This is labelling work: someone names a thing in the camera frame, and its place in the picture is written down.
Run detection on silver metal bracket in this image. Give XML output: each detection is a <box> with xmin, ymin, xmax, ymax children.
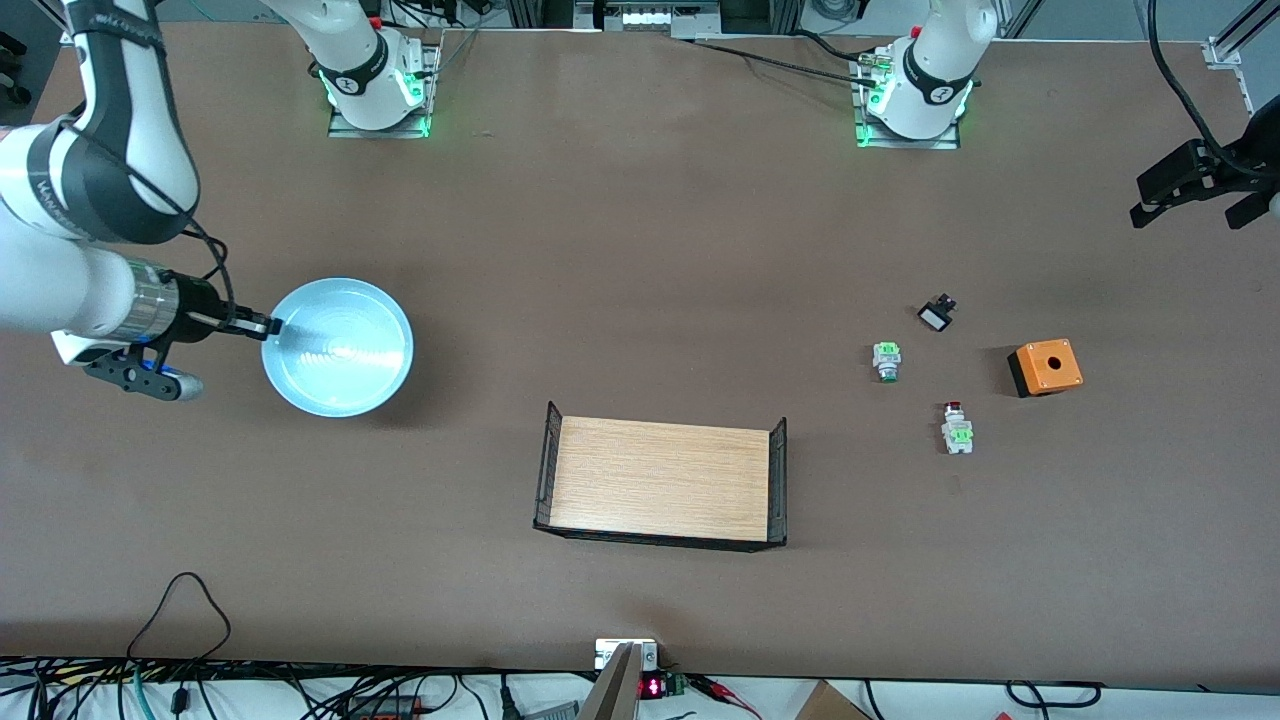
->
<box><xmin>595</xmin><ymin>638</ymin><xmax>659</xmax><ymax>671</ymax></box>

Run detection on light blue round plate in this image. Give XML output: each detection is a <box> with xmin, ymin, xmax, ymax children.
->
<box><xmin>261</xmin><ymin>277</ymin><xmax>415</xmax><ymax>418</ymax></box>

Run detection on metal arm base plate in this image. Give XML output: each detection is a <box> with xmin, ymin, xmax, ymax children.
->
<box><xmin>327</xmin><ymin>40</ymin><xmax>441</xmax><ymax>140</ymax></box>
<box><xmin>853</xmin><ymin>48</ymin><xmax>963</xmax><ymax>151</ymax></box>

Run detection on green and red switch component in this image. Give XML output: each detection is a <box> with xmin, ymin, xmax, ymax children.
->
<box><xmin>940</xmin><ymin>401</ymin><xmax>975</xmax><ymax>456</ymax></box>

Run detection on red clip test leads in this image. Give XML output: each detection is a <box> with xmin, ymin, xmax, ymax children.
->
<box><xmin>690</xmin><ymin>675</ymin><xmax>763</xmax><ymax>719</ymax></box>

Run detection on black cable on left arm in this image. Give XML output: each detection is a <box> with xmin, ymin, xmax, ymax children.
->
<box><xmin>1146</xmin><ymin>0</ymin><xmax>1256</xmax><ymax>181</ymax></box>

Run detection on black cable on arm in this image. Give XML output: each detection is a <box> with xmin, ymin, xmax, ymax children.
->
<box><xmin>60</xmin><ymin>120</ymin><xmax>237</xmax><ymax>321</ymax></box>
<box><xmin>1146</xmin><ymin>0</ymin><xmax>1256</xmax><ymax>181</ymax></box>

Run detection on orange box with round hole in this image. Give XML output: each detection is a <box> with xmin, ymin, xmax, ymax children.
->
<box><xmin>1007</xmin><ymin>339</ymin><xmax>1084</xmax><ymax>399</ymax></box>

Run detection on brown cardboard piece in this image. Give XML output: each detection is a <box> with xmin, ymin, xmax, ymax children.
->
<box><xmin>795</xmin><ymin>680</ymin><xmax>873</xmax><ymax>720</ymax></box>

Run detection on long aluminium frame profile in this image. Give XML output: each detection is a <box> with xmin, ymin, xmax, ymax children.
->
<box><xmin>1203</xmin><ymin>0</ymin><xmax>1280</xmax><ymax>129</ymax></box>

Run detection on black office chair base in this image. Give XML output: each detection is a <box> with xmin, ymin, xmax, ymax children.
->
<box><xmin>0</xmin><ymin>30</ymin><xmax>31</xmax><ymax>106</ymax></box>

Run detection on wooden tray with wire sides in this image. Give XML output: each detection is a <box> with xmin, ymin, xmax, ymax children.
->
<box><xmin>532</xmin><ymin>402</ymin><xmax>789</xmax><ymax>553</ymax></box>

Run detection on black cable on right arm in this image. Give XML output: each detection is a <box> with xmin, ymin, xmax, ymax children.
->
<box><xmin>60</xmin><ymin>120</ymin><xmax>237</xmax><ymax>321</ymax></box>

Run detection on short aluminium frame profile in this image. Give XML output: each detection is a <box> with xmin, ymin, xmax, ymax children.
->
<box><xmin>35</xmin><ymin>0</ymin><xmax>81</xmax><ymax>47</ymax></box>

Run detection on long black table cable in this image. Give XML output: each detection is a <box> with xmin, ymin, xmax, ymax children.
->
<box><xmin>672</xmin><ymin>36</ymin><xmax>881</xmax><ymax>89</ymax></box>

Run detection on thick black curved cable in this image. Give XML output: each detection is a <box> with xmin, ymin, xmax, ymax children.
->
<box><xmin>1005</xmin><ymin>680</ymin><xmax>1103</xmax><ymax>711</ymax></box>

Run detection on thin looped black cable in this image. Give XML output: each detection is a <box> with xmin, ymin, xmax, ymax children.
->
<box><xmin>125</xmin><ymin>572</ymin><xmax>233</xmax><ymax>666</ymax></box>

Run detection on white power strip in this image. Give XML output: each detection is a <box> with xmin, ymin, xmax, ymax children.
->
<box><xmin>575</xmin><ymin>0</ymin><xmax>721</xmax><ymax>36</ymax></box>

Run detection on grey camera post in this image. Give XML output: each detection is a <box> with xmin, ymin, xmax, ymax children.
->
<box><xmin>578</xmin><ymin>643</ymin><xmax>641</xmax><ymax>720</ymax></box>

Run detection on short black table cable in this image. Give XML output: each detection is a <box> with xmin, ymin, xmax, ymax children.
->
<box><xmin>793</xmin><ymin>28</ymin><xmax>873</xmax><ymax>65</ymax></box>

